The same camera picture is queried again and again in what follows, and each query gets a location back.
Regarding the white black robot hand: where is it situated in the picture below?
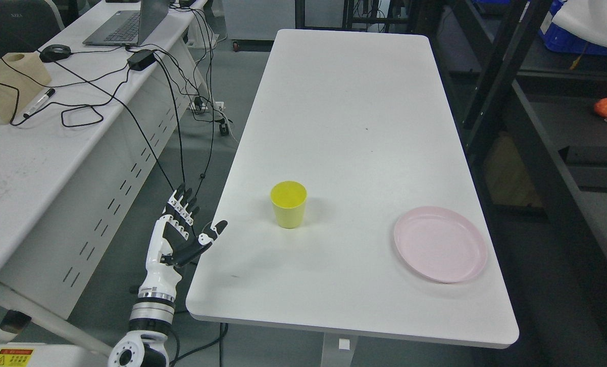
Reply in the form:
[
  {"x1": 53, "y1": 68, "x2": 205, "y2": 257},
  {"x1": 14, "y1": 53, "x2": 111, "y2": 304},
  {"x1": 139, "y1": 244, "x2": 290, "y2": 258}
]
[{"x1": 138, "y1": 185, "x2": 228, "y2": 301}]

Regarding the yellow plastic cup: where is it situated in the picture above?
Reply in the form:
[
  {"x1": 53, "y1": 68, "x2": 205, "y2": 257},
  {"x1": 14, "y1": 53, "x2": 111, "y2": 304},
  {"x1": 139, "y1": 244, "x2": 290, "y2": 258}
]
[{"x1": 269, "y1": 180, "x2": 307, "y2": 228}]

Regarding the black metal shelf rack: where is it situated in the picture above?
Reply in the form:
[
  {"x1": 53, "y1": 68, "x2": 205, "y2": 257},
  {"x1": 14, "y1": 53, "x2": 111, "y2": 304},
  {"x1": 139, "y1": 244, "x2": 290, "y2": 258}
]
[{"x1": 409, "y1": 1, "x2": 607, "y2": 366}]

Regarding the white office desk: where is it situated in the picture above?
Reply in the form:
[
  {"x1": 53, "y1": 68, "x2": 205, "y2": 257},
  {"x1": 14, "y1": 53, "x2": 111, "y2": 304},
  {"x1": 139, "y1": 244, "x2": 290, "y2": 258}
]
[{"x1": 0, "y1": 2, "x2": 188, "y2": 357}]

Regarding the white power strip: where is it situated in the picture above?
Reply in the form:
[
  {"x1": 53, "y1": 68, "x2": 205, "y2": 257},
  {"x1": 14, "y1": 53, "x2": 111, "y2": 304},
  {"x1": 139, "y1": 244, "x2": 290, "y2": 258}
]
[{"x1": 188, "y1": 99, "x2": 225, "y2": 115}]

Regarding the white table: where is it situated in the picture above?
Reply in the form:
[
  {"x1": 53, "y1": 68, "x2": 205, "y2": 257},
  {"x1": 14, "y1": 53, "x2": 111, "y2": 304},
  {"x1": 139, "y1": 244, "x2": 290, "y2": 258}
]
[{"x1": 186, "y1": 29, "x2": 519, "y2": 366}]

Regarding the black power adapter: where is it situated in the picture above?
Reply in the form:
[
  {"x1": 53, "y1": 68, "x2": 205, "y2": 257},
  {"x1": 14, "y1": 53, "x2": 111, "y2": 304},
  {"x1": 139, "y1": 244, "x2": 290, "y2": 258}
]
[{"x1": 127, "y1": 49, "x2": 156, "y2": 71}]

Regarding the black white marker pen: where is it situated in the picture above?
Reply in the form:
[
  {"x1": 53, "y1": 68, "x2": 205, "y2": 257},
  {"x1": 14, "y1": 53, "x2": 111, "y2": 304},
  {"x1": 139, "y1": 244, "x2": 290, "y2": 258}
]
[{"x1": 23, "y1": 88, "x2": 56, "y2": 119}]

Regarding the grey laptop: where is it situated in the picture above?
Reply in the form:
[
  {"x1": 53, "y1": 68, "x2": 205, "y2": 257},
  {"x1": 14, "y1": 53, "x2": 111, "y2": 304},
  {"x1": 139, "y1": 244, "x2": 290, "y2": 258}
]
[{"x1": 83, "y1": 1, "x2": 171, "y2": 46}]

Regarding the black computer mouse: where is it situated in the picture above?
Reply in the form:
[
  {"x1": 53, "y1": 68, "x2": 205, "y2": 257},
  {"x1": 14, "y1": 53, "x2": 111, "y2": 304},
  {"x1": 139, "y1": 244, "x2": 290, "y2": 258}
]
[{"x1": 39, "y1": 44, "x2": 73, "y2": 63}]

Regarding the wooden block with hole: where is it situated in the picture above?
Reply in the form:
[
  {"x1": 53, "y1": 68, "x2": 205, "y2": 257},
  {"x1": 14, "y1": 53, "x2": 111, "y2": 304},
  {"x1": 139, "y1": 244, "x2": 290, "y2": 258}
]
[{"x1": 0, "y1": 52, "x2": 52, "y2": 125}]

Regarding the pink plastic plate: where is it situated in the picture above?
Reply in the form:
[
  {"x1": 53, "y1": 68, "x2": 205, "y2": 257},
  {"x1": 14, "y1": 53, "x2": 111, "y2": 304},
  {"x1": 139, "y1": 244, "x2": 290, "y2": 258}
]
[{"x1": 393, "y1": 206, "x2": 488, "y2": 283}]

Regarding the black office chair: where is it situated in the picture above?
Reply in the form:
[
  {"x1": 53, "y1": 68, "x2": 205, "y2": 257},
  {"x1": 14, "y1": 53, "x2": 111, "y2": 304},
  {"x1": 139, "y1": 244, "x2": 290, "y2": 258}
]
[{"x1": 0, "y1": 1, "x2": 65, "y2": 58}]

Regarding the blue plastic bin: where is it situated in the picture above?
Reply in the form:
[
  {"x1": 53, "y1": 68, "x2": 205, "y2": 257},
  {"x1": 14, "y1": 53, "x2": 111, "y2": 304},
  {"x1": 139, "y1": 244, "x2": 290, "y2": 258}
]
[{"x1": 539, "y1": 1, "x2": 607, "y2": 56}]

